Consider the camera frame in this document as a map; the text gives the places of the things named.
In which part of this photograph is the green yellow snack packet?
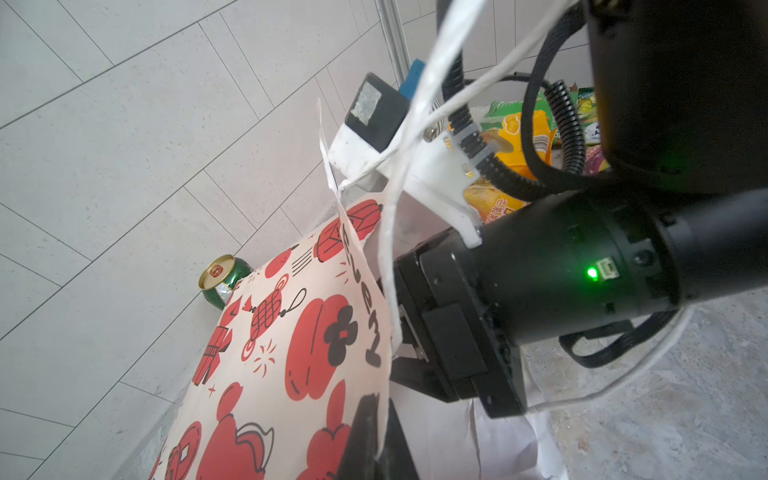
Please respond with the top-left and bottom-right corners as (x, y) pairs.
(577, 87), (601, 146)

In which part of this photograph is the green white drink can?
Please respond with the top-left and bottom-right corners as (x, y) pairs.
(198, 254), (253, 310)

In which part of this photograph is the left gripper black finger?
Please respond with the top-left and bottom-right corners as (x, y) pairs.
(336, 395), (419, 480)

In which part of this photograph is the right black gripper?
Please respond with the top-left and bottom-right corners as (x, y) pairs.
(391, 189), (678, 418)

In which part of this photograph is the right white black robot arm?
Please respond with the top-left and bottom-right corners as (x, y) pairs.
(379, 1), (767, 418)

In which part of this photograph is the red white paper gift bag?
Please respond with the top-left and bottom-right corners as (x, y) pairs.
(146, 0), (697, 480)

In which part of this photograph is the orange snack packet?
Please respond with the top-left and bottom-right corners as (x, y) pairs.
(584, 145), (610, 177)

